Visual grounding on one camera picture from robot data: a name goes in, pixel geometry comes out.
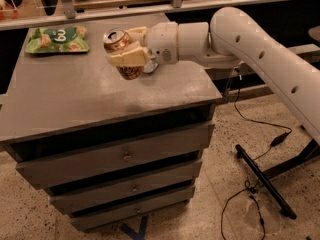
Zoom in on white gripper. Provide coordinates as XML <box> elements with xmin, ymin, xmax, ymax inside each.
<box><xmin>107</xmin><ymin>22</ymin><xmax>178</xmax><ymax>67</ymax></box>

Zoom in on orange soda can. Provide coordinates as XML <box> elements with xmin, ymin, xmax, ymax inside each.
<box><xmin>103</xmin><ymin>28</ymin><xmax>144</xmax><ymax>80</ymax></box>

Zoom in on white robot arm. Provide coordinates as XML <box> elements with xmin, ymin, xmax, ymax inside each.
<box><xmin>103</xmin><ymin>7</ymin><xmax>320</xmax><ymax>143</ymax></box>

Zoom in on clear plastic water bottle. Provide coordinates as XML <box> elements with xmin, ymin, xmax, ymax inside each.
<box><xmin>143</xmin><ymin>61</ymin><xmax>158</xmax><ymax>74</ymax></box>

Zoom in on green snack bag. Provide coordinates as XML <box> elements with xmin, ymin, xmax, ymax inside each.
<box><xmin>25</xmin><ymin>26</ymin><xmax>90</xmax><ymax>54</ymax></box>

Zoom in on grey drawer cabinet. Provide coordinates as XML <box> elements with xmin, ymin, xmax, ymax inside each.
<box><xmin>0</xmin><ymin>16</ymin><xmax>220</xmax><ymax>219</ymax></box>

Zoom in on top grey drawer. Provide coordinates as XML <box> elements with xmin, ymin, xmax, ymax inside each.
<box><xmin>16</xmin><ymin>121</ymin><xmax>214</xmax><ymax>189</ymax></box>

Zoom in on grey drawer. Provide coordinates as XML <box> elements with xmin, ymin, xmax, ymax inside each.
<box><xmin>70</xmin><ymin>185</ymin><xmax>195</xmax><ymax>231</ymax></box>
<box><xmin>50</xmin><ymin>160</ymin><xmax>202</xmax><ymax>214</ymax></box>
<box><xmin>16</xmin><ymin>121</ymin><xmax>214</xmax><ymax>189</ymax></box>

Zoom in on middle grey drawer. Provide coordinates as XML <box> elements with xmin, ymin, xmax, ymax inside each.
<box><xmin>50</xmin><ymin>160</ymin><xmax>202</xmax><ymax>214</ymax></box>

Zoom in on bottom grey drawer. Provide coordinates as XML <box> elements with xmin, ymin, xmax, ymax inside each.
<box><xmin>70</xmin><ymin>185</ymin><xmax>195</xmax><ymax>231</ymax></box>

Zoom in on black metal floor stand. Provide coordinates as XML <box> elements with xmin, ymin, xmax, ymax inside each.
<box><xmin>234</xmin><ymin>139</ymin><xmax>320</xmax><ymax>221</ymax></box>

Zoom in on metal frame rail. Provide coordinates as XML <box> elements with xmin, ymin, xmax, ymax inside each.
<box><xmin>0</xmin><ymin>0</ymin><xmax>320</xmax><ymax>32</ymax></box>

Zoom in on black floor cable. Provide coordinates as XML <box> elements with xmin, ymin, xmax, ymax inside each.
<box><xmin>219</xmin><ymin>83</ymin><xmax>294</xmax><ymax>240</ymax></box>

